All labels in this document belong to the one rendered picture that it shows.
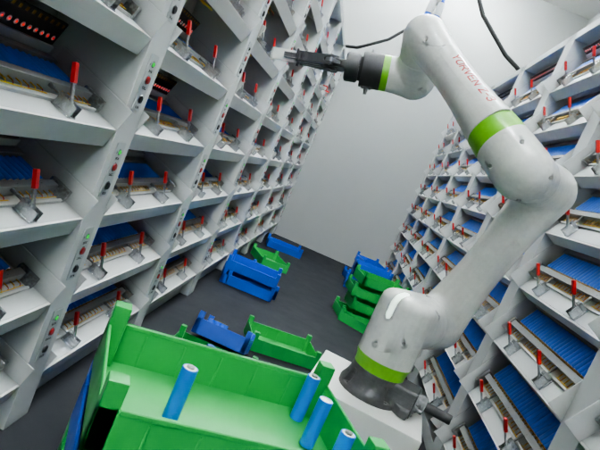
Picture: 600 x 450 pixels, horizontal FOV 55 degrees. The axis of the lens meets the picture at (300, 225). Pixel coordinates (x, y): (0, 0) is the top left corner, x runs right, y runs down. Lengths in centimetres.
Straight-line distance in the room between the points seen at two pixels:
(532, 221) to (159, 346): 89
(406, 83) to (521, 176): 45
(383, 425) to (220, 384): 55
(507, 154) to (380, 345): 48
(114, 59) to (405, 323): 81
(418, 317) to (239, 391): 57
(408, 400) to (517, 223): 46
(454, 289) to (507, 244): 16
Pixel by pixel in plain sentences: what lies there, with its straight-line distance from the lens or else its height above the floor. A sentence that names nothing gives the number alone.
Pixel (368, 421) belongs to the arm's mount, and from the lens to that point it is 126.
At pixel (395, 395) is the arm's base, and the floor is 40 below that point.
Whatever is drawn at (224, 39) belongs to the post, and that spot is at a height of 104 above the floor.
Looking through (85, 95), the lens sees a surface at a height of 74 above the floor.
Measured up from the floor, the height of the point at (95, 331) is 12.
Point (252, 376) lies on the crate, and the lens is 78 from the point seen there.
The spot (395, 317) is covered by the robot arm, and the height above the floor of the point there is 57.
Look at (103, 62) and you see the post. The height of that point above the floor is 82.
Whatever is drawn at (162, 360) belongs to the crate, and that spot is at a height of 50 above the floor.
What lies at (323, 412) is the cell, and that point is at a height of 54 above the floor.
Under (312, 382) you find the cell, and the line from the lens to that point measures 77.
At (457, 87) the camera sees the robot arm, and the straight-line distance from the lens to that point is 133.
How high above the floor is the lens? 81
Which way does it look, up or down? 7 degrees down
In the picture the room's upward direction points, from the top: 23 degrees clockwise
